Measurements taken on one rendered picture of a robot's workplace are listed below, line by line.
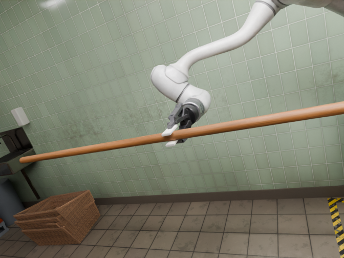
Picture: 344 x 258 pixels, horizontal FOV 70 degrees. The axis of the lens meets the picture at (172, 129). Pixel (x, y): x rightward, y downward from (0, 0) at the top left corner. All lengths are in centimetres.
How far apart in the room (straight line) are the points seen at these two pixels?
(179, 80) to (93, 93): 154
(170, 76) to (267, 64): 100
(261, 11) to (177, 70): 40
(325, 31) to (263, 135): 80
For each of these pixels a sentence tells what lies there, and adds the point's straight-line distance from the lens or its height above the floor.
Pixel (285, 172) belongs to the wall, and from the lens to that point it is 222.
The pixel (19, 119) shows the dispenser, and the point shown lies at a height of 126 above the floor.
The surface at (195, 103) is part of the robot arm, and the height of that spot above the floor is 123.
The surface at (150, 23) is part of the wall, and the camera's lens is 206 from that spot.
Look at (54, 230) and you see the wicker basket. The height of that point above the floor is 24.
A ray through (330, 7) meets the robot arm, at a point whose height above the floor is 140.
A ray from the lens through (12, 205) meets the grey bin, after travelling 400.
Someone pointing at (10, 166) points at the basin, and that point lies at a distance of 329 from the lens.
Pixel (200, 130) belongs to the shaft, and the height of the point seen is 120.
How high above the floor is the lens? 145
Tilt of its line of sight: 17 degrees down
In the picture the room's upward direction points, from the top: 19 degrees counter-clockwise
